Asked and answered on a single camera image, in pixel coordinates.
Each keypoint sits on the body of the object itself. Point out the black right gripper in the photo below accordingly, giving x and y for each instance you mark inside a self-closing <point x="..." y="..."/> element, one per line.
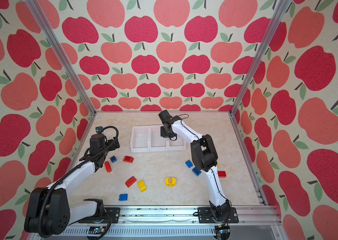
<point x="162" y="134"/>

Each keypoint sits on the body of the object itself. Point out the blue lego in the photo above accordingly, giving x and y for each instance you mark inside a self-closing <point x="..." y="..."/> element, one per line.
<point x="196" y="171"/>
<point x="189" y="164"/>
<point x="113" y="159"/>
<point x="123" y="197"/>

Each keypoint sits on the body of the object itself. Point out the red lego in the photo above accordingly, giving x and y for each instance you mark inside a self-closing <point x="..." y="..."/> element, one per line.
<point x="128" y="159"/>
<point x="130" y="181"/>
<point x="108" y="167"/>
<point x="222" y="174"/>

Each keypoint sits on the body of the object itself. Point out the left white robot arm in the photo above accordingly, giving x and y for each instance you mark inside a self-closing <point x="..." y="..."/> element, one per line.
<point x="49" y="212"/>

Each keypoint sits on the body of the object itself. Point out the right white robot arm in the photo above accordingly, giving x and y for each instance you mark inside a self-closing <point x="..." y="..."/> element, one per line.
<point x="204" y="157"/>

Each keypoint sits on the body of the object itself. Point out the middle white plastic bin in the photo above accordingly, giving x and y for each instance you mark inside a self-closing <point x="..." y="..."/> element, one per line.
<point x="158" y="143"/>

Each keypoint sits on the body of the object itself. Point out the white plastic bin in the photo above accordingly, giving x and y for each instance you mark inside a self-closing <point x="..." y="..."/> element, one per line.
<point x="176" y="144"/>
<point x="158" y="143"/>
<point x="140" y="139"/>

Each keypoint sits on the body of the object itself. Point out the right white plastic bin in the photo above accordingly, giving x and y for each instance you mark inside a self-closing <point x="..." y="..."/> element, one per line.
<point x="176" y="144"/>

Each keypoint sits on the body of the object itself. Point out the left white plastic bin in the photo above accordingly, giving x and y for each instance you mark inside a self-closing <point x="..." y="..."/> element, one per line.
<point x="140" y="139"/>

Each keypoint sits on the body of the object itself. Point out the round yellow lego piece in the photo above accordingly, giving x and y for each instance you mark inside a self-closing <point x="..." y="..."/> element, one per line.
<point x="170" y="181"/>

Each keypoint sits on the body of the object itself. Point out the blue lego front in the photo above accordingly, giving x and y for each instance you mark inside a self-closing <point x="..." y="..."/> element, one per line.
<point x="123" y="197"/>

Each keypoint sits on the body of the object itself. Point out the yellow lego centre front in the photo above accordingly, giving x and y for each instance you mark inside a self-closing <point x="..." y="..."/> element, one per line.
<point x="142" y="186"/>

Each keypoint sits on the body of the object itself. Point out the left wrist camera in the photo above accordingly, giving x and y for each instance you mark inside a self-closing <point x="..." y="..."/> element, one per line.
<point x="99" y="130"/>

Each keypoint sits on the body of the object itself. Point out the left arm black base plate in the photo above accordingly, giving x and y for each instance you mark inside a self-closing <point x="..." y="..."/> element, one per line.
<point x="109" y="214"/>

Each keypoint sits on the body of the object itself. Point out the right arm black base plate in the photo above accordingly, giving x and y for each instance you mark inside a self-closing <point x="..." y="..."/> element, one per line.
<point x="205" y="216"/>

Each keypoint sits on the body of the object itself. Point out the left aluminium corner post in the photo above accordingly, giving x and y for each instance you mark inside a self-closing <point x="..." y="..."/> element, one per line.
<point x="48" y="31"/>

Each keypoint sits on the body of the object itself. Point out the aluminium corner post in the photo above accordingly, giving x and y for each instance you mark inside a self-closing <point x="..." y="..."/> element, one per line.
<point x="48" y="31"/>
<point x="278" y="14"/>

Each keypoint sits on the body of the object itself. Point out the aluminium front rail frame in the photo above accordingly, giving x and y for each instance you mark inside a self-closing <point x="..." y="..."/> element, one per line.
<point x="255" y="222"/>

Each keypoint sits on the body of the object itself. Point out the right aluminium corner post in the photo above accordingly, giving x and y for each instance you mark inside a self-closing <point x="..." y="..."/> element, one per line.
<point x="278" y="14"/>

